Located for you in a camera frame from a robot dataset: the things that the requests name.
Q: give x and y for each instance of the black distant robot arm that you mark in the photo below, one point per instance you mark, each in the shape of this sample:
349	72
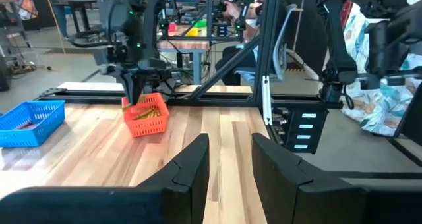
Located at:
235	0

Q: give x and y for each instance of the green block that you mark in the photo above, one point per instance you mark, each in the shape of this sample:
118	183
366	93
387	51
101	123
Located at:
200	23

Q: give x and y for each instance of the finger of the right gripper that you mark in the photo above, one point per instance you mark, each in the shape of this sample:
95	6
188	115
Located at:
129	85
140	85

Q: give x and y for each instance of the floral patterned cloth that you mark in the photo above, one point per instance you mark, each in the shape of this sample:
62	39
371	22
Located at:
372	108

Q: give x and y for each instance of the pink block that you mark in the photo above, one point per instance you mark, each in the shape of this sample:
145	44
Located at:
172	27

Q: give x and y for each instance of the dark distant desk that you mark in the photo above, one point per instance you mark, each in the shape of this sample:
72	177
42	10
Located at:
76	6

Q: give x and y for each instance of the black metal table frame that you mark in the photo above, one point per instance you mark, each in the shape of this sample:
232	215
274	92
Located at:
267	36

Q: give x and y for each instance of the orange plastic basket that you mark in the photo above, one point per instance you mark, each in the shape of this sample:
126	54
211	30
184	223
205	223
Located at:
148	126

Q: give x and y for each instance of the white strip on post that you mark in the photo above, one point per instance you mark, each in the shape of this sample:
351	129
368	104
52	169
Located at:
266	99

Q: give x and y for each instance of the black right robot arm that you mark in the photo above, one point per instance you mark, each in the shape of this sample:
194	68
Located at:
141	19

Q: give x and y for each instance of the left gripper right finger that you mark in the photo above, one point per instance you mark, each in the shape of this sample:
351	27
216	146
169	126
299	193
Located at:
313	206

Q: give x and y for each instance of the colourful poster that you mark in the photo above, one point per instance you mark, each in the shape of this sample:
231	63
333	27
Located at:
23	1

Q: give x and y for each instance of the black box white labels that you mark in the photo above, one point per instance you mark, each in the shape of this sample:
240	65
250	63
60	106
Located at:
300	128

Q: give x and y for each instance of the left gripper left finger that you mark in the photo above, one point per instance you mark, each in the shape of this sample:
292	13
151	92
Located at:
132	206

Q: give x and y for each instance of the person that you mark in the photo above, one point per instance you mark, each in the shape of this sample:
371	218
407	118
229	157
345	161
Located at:
237	56

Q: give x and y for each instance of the wooden top distant table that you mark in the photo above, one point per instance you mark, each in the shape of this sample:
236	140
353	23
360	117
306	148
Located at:
184	45

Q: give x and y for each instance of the yellow block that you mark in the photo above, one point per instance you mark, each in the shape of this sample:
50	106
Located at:
192	32

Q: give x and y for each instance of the grey office chair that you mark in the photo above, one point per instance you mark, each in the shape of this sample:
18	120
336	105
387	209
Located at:
280	52

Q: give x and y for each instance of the blue plastic basket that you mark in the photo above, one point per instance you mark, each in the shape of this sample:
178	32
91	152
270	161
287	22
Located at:
33	131

